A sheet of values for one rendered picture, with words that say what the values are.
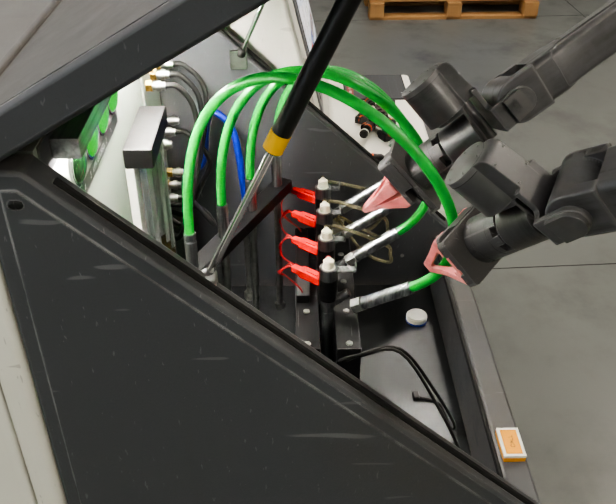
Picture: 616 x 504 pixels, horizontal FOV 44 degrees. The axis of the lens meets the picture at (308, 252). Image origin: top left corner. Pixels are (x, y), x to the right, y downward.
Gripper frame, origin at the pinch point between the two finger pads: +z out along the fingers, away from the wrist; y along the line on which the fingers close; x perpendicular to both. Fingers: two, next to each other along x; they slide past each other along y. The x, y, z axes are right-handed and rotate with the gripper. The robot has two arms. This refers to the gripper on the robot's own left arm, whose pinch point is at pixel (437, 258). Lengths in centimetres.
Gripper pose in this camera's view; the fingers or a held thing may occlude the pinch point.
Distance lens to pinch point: 99.3
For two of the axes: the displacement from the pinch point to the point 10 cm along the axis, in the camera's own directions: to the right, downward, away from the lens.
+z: -4.4, 2.6, 8.6
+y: -6.3, 5.9, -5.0
